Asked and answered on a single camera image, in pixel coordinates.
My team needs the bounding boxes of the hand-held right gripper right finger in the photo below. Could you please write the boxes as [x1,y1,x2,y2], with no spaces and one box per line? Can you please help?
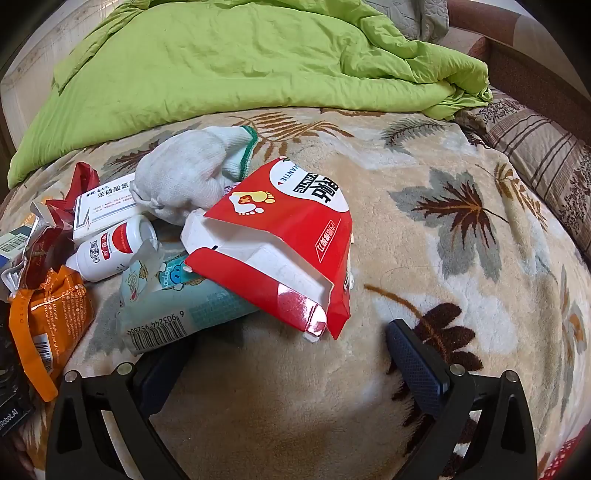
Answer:
[385,318,539,480]

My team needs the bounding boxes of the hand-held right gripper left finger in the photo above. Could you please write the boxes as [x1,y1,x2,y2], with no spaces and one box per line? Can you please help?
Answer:
[46,335,197,480]

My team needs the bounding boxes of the white medicine box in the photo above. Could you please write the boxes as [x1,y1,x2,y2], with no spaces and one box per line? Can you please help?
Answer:
[73,173,144,245]

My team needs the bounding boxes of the red white paper bag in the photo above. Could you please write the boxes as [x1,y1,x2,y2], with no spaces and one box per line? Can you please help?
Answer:
[181,157,354,342]

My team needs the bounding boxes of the white knit sock green trim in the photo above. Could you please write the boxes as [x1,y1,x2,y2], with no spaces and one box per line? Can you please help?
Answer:
[130,126,259,225]

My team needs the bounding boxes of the teal wet wipes packet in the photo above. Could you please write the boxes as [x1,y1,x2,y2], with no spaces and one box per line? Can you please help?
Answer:
[115,240,262,356]

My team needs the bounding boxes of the orange snack packet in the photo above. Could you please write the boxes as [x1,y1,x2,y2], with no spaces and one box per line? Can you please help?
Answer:
[8,265,95,402]

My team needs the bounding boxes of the beige leaf print blanket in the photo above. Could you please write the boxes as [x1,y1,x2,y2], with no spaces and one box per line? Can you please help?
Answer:
[0,106,591,480]

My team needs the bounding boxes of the white bottle red label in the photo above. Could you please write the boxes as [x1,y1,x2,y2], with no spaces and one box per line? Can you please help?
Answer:
[66,215,158,283]

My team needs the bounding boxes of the red foil wrapper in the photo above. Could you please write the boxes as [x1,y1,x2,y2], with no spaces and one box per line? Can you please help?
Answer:
[0,200,78,296]

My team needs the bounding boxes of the blue barcode carton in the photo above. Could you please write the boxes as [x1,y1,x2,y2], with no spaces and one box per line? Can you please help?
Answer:
[0,225,35,268]

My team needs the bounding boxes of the striped brown pillow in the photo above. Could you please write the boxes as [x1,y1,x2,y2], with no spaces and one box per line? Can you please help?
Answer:
[455,85,591,259]

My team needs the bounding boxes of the brown padded headboard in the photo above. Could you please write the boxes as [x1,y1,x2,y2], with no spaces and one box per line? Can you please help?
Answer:
[438,0,591,144]

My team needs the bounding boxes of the green quilt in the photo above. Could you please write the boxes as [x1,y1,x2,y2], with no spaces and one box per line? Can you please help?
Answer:
[7,0,494,189]

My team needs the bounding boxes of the grey quilted pillow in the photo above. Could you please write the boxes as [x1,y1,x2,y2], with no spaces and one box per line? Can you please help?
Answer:
[365,0,451,43]

